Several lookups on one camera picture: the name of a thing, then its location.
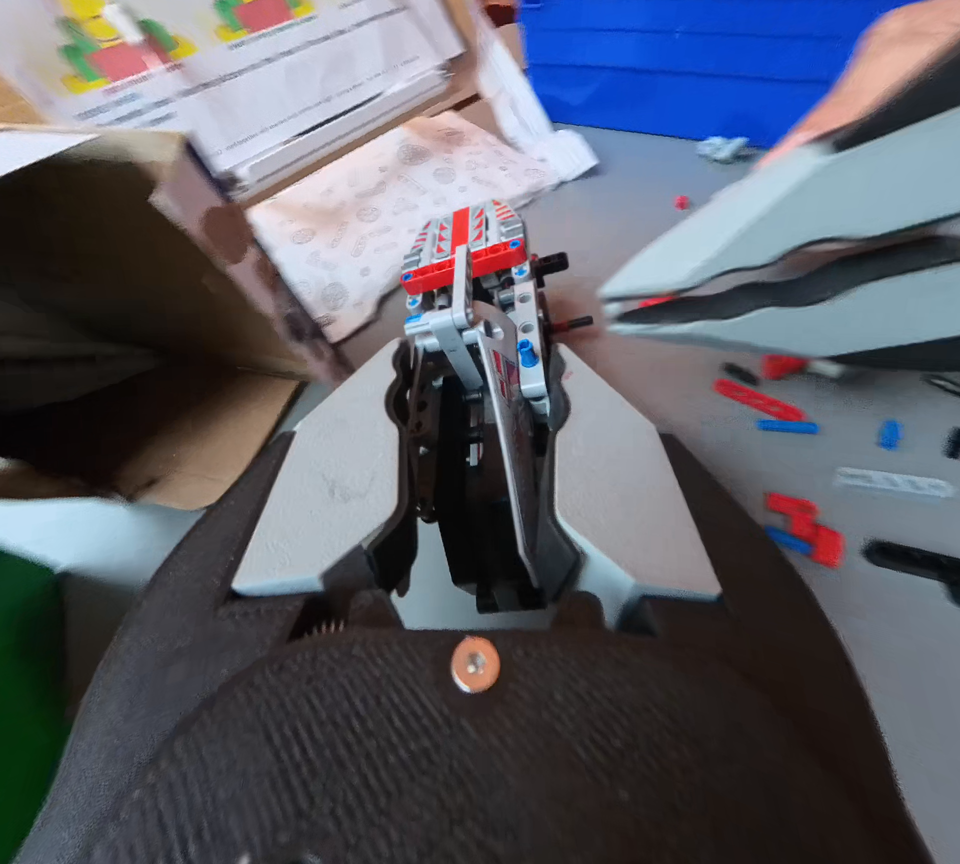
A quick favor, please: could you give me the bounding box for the patterned paper bag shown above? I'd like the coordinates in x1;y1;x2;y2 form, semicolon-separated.
247;110;564;344

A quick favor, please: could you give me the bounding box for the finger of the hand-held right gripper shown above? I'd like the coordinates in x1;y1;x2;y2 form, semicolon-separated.
598;106;960;309
604;282;960;372

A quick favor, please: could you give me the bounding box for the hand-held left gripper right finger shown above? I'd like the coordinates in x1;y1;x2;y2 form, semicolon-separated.
547;342;725;633

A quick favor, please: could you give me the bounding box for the plain white paper bag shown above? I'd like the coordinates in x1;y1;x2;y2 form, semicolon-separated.
468;16;601;184

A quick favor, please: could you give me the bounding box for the red straight toy beam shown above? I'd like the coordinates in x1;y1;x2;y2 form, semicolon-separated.
712;378;807;423

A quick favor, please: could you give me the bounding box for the printed instruction sheet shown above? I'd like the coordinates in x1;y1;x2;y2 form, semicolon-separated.
0;0;466;175

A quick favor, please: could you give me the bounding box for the blue plastic bin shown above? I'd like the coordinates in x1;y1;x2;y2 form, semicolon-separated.
513;0;939;149

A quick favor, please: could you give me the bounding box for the cardboard toy set box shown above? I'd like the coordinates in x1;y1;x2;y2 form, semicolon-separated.
0;129;354;513

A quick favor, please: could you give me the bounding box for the black bent toy beam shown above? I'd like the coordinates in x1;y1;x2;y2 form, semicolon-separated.
862;540;960;606

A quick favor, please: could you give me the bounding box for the green plastic bin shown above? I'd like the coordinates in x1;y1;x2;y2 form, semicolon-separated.
0;547;76;846

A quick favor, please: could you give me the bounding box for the person's right hand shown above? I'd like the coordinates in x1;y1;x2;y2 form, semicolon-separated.
753;0;960;168

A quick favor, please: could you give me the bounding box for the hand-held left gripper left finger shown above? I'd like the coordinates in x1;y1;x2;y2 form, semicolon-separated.
231;337;421;599

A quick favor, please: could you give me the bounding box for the red toy connector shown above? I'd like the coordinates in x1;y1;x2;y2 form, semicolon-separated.
763;492;846;569

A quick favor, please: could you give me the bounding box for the grey red toy brick model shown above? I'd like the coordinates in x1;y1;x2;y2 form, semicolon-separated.
399;200;595;614

